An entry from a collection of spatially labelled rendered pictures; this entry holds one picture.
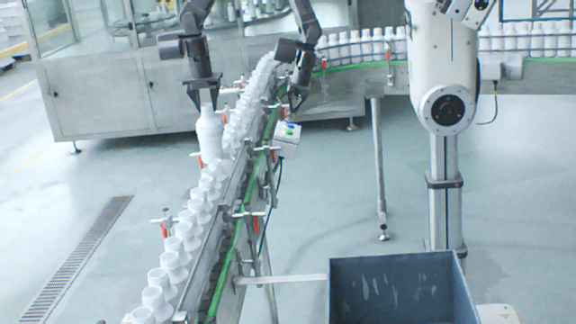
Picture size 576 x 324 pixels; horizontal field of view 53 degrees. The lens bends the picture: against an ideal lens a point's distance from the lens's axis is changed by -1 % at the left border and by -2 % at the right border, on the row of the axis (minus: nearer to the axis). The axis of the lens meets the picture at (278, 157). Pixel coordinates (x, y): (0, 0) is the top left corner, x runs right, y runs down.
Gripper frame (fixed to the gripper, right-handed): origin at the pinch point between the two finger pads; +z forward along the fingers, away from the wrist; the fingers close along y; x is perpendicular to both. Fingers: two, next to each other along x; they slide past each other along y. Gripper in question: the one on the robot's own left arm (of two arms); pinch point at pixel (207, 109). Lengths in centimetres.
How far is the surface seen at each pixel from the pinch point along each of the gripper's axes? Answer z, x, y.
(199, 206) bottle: 13.6, -31.4, 2.2
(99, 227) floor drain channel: 131, 185, -133
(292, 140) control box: 19.8, 23.5, 19.7
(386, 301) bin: 48, -23, 44
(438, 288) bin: 45, -23, 57
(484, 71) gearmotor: 31, 126, 103
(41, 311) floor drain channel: 131, 92, -130
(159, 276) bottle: 15, -58, 0
